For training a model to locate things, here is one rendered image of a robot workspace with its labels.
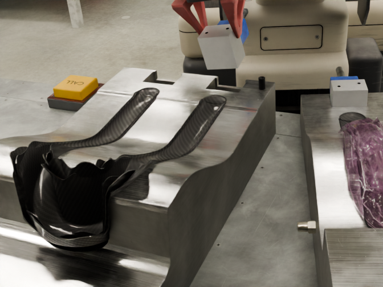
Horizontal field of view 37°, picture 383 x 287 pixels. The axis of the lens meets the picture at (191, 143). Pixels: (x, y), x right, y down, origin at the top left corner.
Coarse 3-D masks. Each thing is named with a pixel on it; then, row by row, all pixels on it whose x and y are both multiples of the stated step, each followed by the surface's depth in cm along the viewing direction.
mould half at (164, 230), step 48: (96, 96) 88; (192, 96) 84; (240, 96) 83; (0, 144) 68; (144, 144) 75; (240, 144) 74; (0, 192) 64; (144, 192) 58; (192, 192) 61; (240, 192) 77; (0, 240) 65; (144, 240) 58; (192, 240) 63
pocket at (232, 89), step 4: (216, 80) 89; (212, 84) 88; (216, 84) 90; (208, 88) 87; (212, 88) 89; (216, 88) 90; (220, 88) 90; (224, 88) 89; (228, 88) 89; (232, 88) 89; (236, 88) 89; (240, 88) 88
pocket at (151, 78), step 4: (152, 72) 93; (156, 72) 94; (148, 76) 92; (152, 76) 93; (156, 76) 94; (144, 80) 91; (148, 80) 92; (152, 80) 93; (156, 80) 94; (160, 80) 94; (164, 80) 93; (168, 80) 93; (172, 80) 93; (176, 80) 93; (168, 84) 93; (172, 84) 93
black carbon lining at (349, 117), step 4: (348, 112) 83; (352, 112) 83; (340, 116) 83; (344, 116) 83; (348, 116) 83; (352, 116) 83; (356, 116) 83; (360, 116) 82; (364, 116) 82; (340, 120) 82; (344, 120) 82; (348, 120) 82; (352, 120) 82; (340, 124) 80; (344, 124) 81
